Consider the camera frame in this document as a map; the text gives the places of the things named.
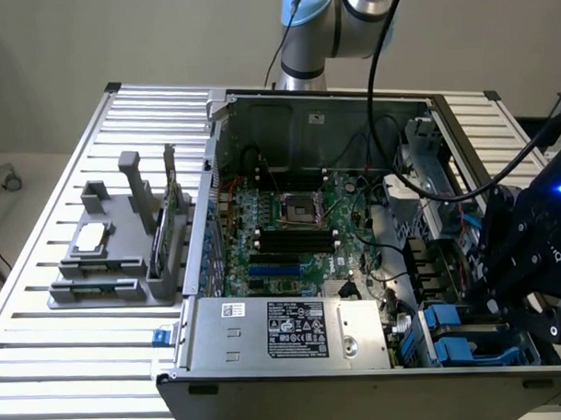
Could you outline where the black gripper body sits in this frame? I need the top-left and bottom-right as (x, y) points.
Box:
(508, 137), (561, 304)

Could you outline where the blue disk bay caddy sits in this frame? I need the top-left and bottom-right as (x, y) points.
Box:
(419, 302), (474, 341)
(429, 332), (534, 368)

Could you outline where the black disk drive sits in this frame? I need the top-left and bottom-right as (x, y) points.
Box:
(148, 207), (169, 276)

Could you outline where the silver metal drive cage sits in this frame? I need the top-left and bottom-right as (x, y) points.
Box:
(379, 114), (456, 244)

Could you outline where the green motherboard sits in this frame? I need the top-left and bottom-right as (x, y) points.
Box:
(205, 166), (407, 307)

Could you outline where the silver chipset heat sink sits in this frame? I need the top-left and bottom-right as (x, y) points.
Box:
(320, 277), (359, 303)

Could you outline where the CPU socket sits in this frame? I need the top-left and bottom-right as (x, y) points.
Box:
(278, 189), (324, 226)

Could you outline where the black RAM slot bank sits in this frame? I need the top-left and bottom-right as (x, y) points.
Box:
(254, 225), (341, 257)
(254, 167), (330, 186)

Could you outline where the black expansion slot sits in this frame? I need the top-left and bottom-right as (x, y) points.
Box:
(248, 251), (303, 268)

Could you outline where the blue expansion slot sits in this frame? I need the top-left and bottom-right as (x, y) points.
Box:
(248, 262), (303, 279)

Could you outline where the open grey PC case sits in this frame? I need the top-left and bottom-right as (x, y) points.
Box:
(146, 76), (561, 420)

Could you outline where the silver power supply unit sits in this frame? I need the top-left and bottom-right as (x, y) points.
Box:
(182, 291), (394, 377)

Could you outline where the green graphics card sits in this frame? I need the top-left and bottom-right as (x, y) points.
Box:
(159, 143), (186, 280)

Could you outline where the grey parts rack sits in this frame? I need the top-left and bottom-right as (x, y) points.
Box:
(41, 147), (201, 312)

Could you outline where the green RAM stick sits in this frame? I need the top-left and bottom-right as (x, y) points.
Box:
(63, 257), (145, 275)

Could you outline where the silver CPU chip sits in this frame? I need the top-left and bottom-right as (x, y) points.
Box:
(74, 221), (111, 251)

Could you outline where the grey chair leg with caster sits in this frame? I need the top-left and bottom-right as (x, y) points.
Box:
(0, 162), (23, 192)

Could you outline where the blue data wire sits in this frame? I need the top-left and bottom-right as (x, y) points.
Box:
(460, 210), (488, 244)

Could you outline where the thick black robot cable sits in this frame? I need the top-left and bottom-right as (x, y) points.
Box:
(363, 0), (561, 204)

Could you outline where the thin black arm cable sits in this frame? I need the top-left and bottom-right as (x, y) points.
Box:
(262, 0), (310, 88)

